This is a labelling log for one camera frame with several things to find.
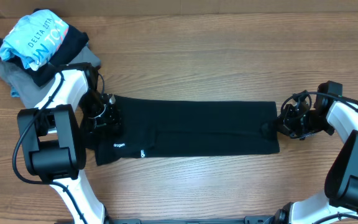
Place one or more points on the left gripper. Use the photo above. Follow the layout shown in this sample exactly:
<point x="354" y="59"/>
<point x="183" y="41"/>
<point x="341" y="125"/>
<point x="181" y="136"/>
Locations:
<point x="113" y="118"/>

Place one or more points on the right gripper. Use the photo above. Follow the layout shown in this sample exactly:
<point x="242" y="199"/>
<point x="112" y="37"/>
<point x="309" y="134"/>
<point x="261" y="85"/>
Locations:
<point x="284" y="125"/>

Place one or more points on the black polo shirt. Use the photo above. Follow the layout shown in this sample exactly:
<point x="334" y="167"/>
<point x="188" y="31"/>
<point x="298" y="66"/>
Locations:
<point x="156" y="128"/>

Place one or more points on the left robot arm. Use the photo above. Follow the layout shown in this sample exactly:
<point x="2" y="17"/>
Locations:
<point x="51" y="149"/>

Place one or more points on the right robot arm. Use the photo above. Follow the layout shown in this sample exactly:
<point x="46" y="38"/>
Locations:
<point x="339" y="199"/>

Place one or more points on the grey folded shirt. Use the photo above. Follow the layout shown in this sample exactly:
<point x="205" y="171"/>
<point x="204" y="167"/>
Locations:
<point x="30" y="93"/>

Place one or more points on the black folded shirt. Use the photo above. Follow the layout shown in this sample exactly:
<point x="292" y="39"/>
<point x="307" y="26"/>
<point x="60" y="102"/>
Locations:
<point x="70" y="48"/>

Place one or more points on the light blue printed folded shirt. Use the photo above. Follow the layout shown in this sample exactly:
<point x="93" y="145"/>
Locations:
<point x="34" y="39"/>

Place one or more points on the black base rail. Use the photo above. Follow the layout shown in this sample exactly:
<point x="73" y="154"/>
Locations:
<point x="246" y="220"/>

